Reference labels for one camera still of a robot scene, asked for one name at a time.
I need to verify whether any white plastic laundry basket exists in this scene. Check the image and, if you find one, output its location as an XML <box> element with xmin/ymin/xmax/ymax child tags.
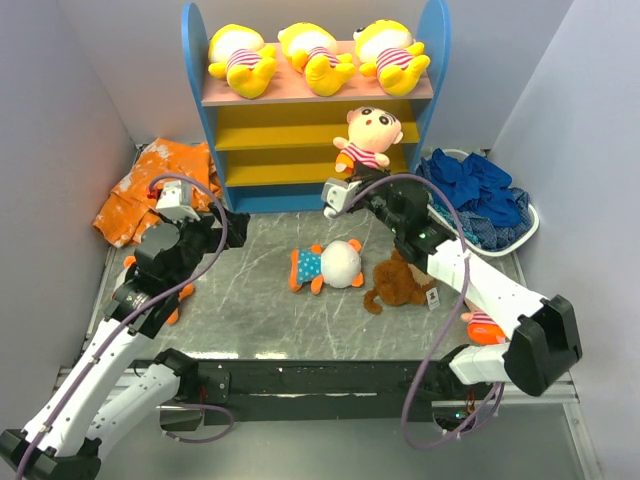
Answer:
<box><xmin>408</xmin><ymin>147</ymin><xmax>541</xmax><ymax>259</ymax></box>

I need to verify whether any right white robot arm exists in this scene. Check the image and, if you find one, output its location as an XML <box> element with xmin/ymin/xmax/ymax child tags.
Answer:
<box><xmin>335</xmin><ymin>174</ymin><xmax>583</xmax><ymax>399</ymax></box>

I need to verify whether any aluminium frame rail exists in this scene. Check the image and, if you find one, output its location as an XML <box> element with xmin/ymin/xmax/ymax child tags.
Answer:
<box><xmin>49</xmin><ymin>364</ymin><xmax>601</xmax><ymax>480</ymax></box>

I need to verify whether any plush purple dotted dress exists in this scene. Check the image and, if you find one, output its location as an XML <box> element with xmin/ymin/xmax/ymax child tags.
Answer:
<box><xmin>118</xmin><ymin>255</ymin><xmax>195</xmax><ymax>325</ymax></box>

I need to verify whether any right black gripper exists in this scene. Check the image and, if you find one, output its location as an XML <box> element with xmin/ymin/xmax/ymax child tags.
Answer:
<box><xmin>344</xmin><ymin>161</ymin><xmax>403</xmax><ymax>236</ymax></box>

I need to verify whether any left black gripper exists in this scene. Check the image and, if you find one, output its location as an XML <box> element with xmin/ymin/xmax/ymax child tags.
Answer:
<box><xmin>161</xmin><ymin>200</ymin><xmax>249</xmax><ymax>292</ymax></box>

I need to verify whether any blue pink yellow toy shelf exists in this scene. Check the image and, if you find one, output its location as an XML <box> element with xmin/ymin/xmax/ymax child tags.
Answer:
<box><xmin>181</xmin><ymin>1</ymin><xmax>451</xmax><ymax>213</ymax></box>

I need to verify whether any yellow frog plush front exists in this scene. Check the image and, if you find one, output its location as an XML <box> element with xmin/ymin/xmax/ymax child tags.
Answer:
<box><xmin>353</xmin><ymin>19</ymin><xmax>431</xmax><ymax>96</ymax></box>

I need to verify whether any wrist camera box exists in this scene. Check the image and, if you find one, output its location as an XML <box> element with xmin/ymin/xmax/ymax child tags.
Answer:
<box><xmin>147</xmin><ymin>180</ymin><xmax>200</xmax><ymax>223</ymax></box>
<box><xmin>321</xmin><ymin>178</ymin><xmax>363</xmax><ymax>219</ymax></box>

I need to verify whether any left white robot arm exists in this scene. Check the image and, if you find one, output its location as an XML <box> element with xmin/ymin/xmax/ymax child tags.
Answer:
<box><xmin>1</xmin><ymin>210</ymin><xmax>250</xmax><ymax>479</ymax></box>

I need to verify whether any white plush blue dotted dress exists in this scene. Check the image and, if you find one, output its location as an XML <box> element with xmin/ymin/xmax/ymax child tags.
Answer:
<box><xmin>288</xmin><ymin>239</ymin><xmax>364</xmax><ymax>295</ymax></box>

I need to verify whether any orange white tie-dye cloth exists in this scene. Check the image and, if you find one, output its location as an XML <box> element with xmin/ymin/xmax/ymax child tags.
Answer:
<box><xmin>92</xmin><ymin>138</ymin><xmax>224</xmax><ymax>249</ymax></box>

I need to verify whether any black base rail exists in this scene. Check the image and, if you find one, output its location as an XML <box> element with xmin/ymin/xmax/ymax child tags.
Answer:
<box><xmin>119</xmin><ymin>357</ymin><xmax>501</xmax><ymax>426</ymax></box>

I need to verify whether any boy doll striped shirt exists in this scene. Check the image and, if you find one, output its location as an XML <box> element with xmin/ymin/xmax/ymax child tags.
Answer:
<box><xmin>332</xmin><ymin>106</ymin><xmax>403</xmax><ymax>174</ymax></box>

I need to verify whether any blue clothes pile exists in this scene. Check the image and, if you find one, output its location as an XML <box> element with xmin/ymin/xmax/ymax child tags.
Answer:
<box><xmin>415</xmin><ymin>148</ymin><xmax>532</xmax><ymax>252</ymax></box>

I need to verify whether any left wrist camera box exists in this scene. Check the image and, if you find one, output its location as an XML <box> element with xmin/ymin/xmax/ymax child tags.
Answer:
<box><xmin>147</xmin><ymin>180</ymin><xmax>200</xmax><ymax>223</ymax></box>

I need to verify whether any brown monkey plush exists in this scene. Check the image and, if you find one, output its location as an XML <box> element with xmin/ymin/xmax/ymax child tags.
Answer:
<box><xmin>363</xmin><ymin>249</ymin><xmax>437</xmax><ymax>314</ymax></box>

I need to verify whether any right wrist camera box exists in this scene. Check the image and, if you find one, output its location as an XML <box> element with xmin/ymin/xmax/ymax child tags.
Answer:
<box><xmin>321</xmin><ymin>178</ymin><xmax>363</xmax><ymax>219</ymax></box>

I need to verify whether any yellow frog plush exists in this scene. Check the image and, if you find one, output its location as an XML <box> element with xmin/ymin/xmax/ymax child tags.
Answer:
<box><xmin>277</xmin><ymin>22</ymin><xmax>356</xmax><ymax>97</ymax></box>
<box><xmin>353</xmin><ymin>19</ymin><xmax>431</xmax><ymax>96</ymax></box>
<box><xmin>207</xmin><ymin>24</ymin><xmax>277</xmax><ymax>99</ymax></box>

